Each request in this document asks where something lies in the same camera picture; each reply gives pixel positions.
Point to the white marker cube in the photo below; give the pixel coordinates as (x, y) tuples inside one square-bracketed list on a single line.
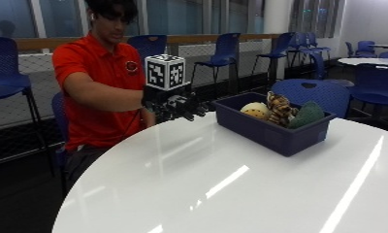
[(164, 72)]

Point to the yellow spotted soft toy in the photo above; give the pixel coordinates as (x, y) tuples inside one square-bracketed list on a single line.
[(254, 110)]

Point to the blue plastic bin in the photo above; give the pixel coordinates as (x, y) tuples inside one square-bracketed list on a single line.
[(269, 129)]

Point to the tiger soft toy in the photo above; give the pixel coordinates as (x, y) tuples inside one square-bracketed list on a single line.
[(280, 110)]

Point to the the person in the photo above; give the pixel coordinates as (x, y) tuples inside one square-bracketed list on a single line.
[(100, 84)]

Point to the green soft toy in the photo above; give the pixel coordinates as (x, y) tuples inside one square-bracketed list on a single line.
[(306, 115)]

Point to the white earbud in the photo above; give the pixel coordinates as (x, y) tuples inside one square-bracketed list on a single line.
[(92, 16)]

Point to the white round table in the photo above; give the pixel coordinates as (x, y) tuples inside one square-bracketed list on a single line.
[(367, 60)]

